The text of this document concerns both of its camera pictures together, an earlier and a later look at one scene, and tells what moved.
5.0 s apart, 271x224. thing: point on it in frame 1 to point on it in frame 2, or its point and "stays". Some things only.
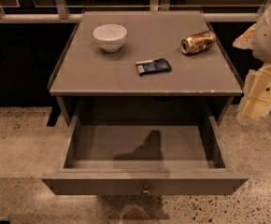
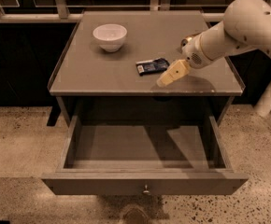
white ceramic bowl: [110, 36] stays
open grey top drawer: [143, 155] stays
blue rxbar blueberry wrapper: [151, 66] stays
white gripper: [270, 40] to [192, 54]
